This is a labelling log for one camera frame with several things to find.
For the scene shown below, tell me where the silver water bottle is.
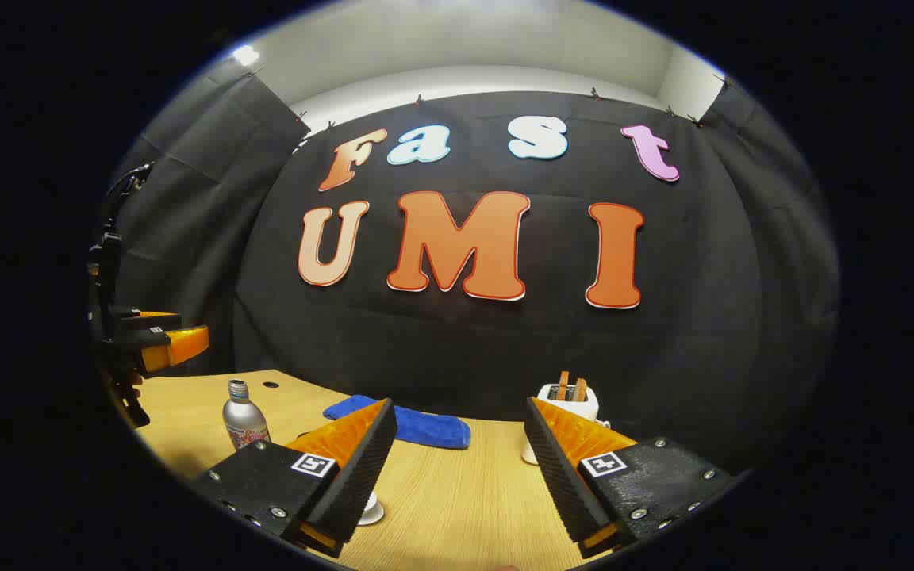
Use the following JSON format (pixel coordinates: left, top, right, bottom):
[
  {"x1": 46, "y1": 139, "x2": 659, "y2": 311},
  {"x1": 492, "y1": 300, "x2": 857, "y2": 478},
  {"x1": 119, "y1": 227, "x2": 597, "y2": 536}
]
[{"x1": 223, "y1": 379, "x2": 271, "y2": 451}]

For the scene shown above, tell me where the black backdrop cloth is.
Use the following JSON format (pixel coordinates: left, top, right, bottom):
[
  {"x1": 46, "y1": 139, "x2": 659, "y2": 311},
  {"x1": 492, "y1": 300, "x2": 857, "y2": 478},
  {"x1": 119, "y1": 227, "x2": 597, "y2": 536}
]
[{"x1": 112, "y1": 59, "x2": 840, "y2": 477}]

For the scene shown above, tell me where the white toaster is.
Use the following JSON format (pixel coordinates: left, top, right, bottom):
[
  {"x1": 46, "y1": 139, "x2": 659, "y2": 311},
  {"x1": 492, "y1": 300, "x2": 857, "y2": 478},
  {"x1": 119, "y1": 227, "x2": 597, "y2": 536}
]
[{"x1": 520, "y1": 382, "x2": 610, "y2": 466}]

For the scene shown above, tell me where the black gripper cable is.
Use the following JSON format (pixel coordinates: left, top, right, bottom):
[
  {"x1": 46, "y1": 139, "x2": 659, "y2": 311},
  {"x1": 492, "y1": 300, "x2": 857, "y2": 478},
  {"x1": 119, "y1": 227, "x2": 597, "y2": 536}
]
[{"x1": 104, "y1": 163, "x2": 155, "y2": 232}]

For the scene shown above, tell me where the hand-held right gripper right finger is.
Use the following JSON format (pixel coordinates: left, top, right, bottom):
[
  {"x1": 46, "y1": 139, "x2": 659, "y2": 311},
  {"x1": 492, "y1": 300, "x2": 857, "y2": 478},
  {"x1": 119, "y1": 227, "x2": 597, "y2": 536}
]
[{"x1": 524, "y1": 397, "x2": 733, "y2": 559}]

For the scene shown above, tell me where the blue towel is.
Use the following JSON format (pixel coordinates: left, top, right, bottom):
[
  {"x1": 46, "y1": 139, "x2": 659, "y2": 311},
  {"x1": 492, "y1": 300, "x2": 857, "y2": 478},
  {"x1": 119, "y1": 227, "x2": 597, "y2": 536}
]
[{"x1": 322, "y1": 394, "x2": 472, "y2": 450}]

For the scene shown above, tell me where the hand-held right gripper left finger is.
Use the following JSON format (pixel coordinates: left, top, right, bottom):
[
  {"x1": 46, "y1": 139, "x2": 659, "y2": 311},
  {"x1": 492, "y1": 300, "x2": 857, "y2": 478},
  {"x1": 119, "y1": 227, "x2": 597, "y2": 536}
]
[{"x1": 191, "y1": 398, "x2": 399, "y2": 559}]

